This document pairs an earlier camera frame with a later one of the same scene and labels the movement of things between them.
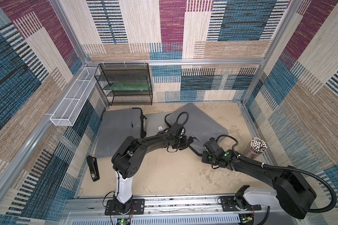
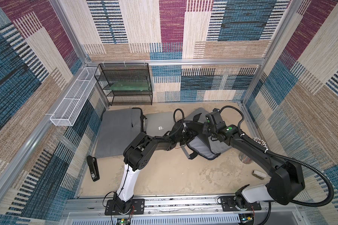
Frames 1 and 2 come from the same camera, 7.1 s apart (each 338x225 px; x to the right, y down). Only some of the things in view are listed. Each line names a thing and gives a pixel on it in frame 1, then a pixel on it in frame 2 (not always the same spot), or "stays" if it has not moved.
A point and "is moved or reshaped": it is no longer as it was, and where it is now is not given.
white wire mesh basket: (66, 113) stays
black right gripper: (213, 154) → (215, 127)
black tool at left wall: (92, 162) stays
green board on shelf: (129, 86) stays
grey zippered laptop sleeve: (116, 125) stays
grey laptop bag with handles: (199, 124) is moved or reshaped
